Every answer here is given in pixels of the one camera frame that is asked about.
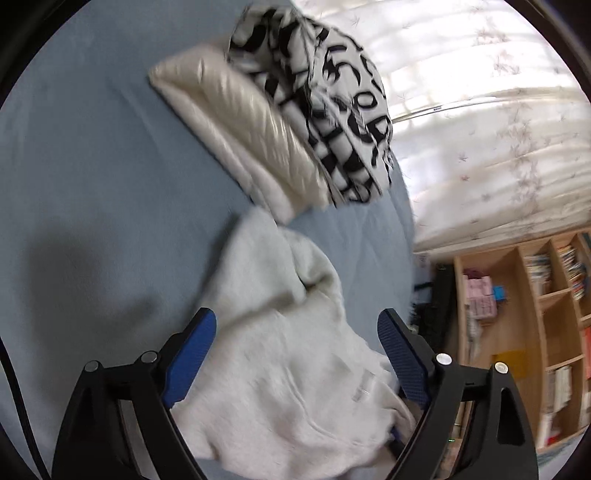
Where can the rows of shelf books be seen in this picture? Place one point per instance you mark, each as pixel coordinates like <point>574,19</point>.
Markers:
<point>538,270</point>

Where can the black bag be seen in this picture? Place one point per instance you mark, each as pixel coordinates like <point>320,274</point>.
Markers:
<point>441,314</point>

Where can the cream shiny padded jacket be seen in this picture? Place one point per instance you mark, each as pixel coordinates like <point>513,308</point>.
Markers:
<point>240,120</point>

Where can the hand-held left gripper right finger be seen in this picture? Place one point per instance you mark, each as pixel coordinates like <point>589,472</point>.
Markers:
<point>404,360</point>

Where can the wooden bookshelf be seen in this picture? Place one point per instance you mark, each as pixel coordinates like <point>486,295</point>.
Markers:
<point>512,323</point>

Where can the white floral curtain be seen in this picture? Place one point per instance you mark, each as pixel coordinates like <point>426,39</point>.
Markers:
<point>485,138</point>

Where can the yellow flat item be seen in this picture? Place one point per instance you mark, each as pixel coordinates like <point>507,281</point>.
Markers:
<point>510,363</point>

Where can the small blue box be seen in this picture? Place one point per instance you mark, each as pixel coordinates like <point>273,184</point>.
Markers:
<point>500,294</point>

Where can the black and white printed garment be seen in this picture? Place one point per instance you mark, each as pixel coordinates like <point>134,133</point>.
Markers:
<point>341,115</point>

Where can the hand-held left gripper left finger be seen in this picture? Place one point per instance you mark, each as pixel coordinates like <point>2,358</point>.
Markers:
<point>189,360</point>

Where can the pink box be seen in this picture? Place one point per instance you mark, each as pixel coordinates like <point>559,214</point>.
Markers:
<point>480,295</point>

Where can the light grey zip hoodie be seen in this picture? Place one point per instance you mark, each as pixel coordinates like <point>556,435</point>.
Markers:
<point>277,369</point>

